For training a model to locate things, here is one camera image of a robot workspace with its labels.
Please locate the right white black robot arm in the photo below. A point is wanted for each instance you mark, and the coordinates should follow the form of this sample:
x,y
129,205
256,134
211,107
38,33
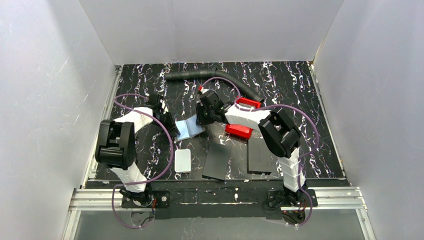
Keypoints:
x,y
280,134

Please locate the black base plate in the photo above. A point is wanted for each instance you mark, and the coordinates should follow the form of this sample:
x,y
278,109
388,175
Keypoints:
x,y
276,198
157,199

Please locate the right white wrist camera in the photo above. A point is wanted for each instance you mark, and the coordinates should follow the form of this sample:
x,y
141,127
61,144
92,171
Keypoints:
x,y
202,90

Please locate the black card right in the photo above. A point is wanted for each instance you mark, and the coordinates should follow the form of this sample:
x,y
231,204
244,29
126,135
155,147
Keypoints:
x,y
259,157

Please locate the black card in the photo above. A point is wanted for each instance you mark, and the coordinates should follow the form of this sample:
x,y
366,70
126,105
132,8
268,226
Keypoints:
x,y
216,163
259,157

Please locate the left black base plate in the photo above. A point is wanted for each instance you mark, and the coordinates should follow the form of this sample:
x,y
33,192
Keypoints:
x,y
157,199

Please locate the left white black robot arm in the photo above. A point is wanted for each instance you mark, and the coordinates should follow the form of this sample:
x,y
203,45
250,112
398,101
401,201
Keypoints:
x,y
116,141

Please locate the red plastic tray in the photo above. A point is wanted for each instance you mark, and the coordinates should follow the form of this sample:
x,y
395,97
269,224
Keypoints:
x,y
241,123

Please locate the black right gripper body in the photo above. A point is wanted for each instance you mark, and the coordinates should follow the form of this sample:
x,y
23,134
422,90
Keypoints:
x,y
202,117

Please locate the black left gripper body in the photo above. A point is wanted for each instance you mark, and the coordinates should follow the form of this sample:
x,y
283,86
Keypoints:
x,y
169,122

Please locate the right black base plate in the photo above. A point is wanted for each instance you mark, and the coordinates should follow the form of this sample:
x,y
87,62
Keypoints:
x,y
276,198

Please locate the black card left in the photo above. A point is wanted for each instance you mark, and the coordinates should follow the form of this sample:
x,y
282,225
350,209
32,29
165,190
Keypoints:
x,y
216,163

